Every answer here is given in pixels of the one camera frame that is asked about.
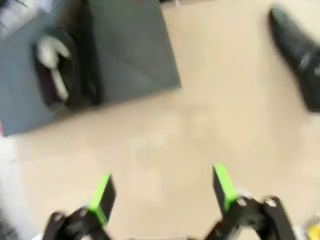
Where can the black shoe stand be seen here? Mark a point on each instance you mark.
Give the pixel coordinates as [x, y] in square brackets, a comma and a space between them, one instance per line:
[130, 50]

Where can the yellow plastic object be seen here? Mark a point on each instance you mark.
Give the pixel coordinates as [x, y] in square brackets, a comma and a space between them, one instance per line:
[313, 228]

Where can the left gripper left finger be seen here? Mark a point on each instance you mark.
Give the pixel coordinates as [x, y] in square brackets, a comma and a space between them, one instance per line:
[100, 200]

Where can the white paper shoe stuffing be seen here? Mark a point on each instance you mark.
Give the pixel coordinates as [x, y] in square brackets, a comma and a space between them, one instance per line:
[52, 55]

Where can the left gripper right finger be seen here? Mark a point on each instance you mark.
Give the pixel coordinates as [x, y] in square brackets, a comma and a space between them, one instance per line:
[225, 190]

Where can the black leather loafer shoe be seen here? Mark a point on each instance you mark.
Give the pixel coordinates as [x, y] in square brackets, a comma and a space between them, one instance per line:
[75, 62]
[295, 55]

